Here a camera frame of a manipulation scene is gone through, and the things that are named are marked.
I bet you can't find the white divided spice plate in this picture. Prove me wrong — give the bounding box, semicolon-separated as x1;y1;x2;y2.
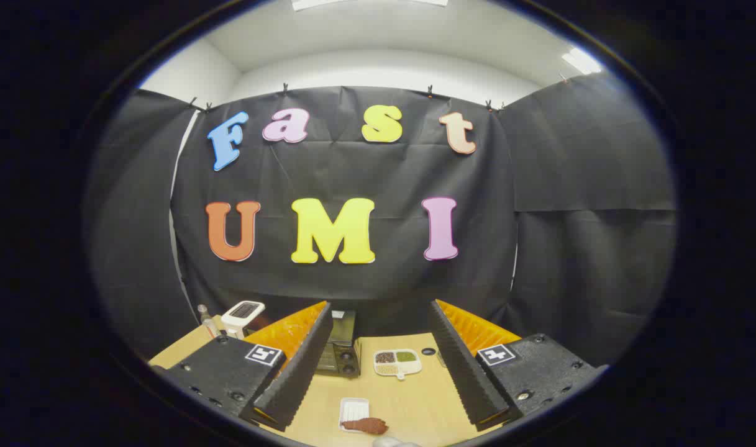
373;348;422;381

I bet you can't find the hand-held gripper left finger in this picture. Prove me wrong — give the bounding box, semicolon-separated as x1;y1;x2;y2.
165;301;334;432

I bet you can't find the white rectangular plastic tray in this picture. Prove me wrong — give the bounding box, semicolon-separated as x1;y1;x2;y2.
339;397;370;433

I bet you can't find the clear bottle with orange label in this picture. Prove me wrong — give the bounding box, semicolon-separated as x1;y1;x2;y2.
198;304;221;339

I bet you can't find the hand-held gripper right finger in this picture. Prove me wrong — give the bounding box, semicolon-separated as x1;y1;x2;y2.
429;299;608;432

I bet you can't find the brown meat steak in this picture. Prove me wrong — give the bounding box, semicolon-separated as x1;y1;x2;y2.
341;417;389;435

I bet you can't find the ceiling light panel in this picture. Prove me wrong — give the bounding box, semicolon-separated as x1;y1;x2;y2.
562;48;603;75

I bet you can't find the white bread toaster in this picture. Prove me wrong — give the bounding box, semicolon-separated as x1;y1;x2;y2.
221;301;266;339

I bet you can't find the black toaster oven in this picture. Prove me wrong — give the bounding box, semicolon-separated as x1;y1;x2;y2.
316;310;362;377

